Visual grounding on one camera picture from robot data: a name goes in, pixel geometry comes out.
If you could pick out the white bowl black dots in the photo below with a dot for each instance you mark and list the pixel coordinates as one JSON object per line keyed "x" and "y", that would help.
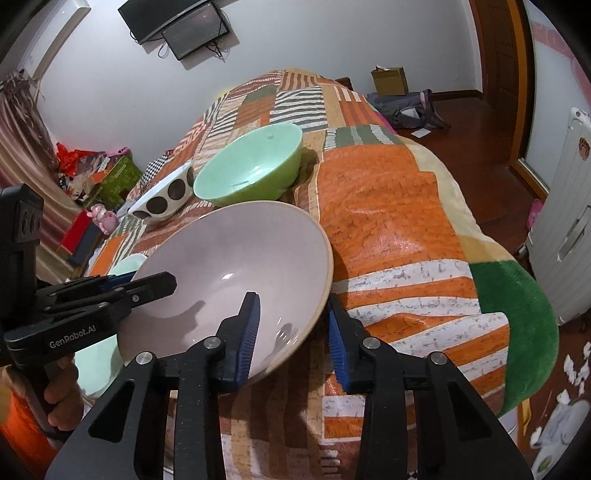
{"x": 166, "y": 197}

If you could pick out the dark bag on floor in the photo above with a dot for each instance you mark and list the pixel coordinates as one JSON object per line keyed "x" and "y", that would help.
{"x": 411, "y": 111}

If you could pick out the red box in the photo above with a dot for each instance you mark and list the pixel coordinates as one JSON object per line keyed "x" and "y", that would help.
{"x": 75, "y": 233}

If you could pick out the striped curtain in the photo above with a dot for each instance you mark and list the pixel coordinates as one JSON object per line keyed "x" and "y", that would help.
{"x": 28, "y": 157}

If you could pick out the brown cardboard box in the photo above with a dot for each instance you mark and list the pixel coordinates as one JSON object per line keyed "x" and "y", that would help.
{"x": 390, "y": 81}

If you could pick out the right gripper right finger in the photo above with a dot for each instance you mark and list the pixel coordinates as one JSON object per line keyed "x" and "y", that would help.
{"x": 458, "y": 436}

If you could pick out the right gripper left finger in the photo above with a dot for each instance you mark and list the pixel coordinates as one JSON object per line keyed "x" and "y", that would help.
{"x": 123, "y": 434}

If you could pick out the pink piggy figurine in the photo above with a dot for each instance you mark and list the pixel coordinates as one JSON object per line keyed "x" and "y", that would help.
{"x": 104, "y": 219}

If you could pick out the pink bowl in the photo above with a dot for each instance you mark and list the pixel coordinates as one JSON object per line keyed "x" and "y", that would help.
{"x": 273, "y": 249}

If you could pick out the person's left hand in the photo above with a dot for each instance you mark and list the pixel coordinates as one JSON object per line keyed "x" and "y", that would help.
{"x": 62, "y": 393}

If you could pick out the green storage box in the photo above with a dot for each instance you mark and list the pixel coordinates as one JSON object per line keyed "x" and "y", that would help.
{"x": 113, "y": 190}

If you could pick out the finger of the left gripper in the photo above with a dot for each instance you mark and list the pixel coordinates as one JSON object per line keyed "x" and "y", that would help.
{"x": 137, "y": 292}
{"x": 88, "y": 285}

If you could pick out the wall mounted television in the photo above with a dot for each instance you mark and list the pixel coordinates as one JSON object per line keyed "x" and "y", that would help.
{"x": 183, "y": 26}

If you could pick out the patchwork striped bedspread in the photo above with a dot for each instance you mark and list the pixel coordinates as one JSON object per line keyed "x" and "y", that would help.
{"x": 410, "y": 261}

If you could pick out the mint green bowl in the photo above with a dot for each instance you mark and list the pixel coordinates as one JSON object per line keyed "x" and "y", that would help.
{"x": 259, "y": 165}

